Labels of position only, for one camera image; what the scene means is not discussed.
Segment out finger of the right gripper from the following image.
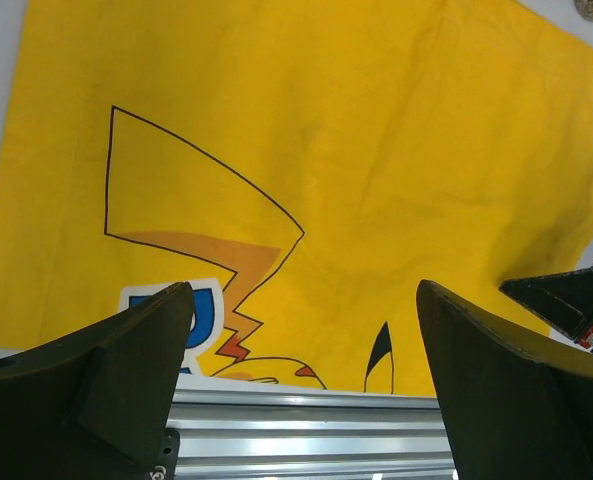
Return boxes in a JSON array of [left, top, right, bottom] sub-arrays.
[[499, 266, 593, 341]]

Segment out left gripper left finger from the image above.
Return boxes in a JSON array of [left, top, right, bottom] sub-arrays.
[[0, 282, 193, 479]]

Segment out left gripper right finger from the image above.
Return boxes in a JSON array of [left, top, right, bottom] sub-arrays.
[[416, 280, 593, 479]]

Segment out yellow pikachu placemat cloth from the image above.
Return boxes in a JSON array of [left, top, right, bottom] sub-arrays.
[[0, 1, 593, 396]]

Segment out aluminium mounting rail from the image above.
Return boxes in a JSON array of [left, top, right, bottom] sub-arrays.
[[167, 387, 458, 479]]

